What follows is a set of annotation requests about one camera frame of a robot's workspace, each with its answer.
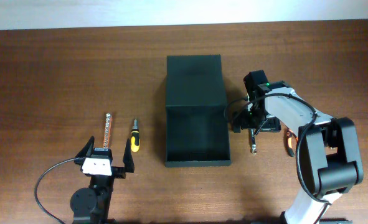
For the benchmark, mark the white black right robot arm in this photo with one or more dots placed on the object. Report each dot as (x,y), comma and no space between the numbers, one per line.
(325,148)

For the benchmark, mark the silver ratchet wrench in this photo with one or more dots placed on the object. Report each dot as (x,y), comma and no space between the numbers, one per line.
(253,144)

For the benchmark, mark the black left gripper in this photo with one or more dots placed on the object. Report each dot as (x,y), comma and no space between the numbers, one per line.
(120,172)

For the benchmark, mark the orange socket bit rail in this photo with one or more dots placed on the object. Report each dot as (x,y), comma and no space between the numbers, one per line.
(107,130)

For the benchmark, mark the yellow black stubby screwdriver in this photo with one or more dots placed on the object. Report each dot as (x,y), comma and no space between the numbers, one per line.
(135,137)

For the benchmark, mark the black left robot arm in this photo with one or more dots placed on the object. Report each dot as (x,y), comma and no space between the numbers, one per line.
(91,204)

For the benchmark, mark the orange black long-nose pliers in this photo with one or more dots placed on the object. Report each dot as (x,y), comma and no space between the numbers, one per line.
(289,139)

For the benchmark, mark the black open gift box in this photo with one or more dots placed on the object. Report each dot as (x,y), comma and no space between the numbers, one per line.
(197,134)

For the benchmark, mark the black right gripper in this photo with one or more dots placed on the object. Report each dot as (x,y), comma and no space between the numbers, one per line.
(271,124)

